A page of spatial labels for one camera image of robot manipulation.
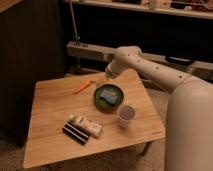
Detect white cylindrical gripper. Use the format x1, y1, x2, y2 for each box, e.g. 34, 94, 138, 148
105, 59, 123, 80

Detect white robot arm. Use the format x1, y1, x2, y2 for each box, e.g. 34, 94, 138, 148
105, 46, 213, 171

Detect green round plate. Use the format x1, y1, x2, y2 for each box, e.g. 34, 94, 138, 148
93, 84, 124, 110

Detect orange toy carrot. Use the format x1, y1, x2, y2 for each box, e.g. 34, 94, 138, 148
73, 80, 91, 94

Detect translucent plastic cup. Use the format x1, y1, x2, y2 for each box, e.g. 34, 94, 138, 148
117, 105, 135, 128

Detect metal pole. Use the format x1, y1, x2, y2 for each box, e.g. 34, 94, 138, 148
69, 0, 81, 46

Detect wooden table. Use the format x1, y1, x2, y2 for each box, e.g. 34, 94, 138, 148
23, 70, 165, 168

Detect white rectangular box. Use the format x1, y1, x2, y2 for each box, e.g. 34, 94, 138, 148
69, 115, 103, 138

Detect black striped box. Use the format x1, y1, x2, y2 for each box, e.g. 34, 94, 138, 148
62, 123, 89, 145

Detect upper shelf board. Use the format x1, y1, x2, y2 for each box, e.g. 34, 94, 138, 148
63, 0, 213, 20

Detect lower wooden shelf rail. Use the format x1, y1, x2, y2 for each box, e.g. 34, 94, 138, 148
67, 42, 213, 81

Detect black handle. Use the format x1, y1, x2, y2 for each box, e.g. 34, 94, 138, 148
165, 56, 194, 66

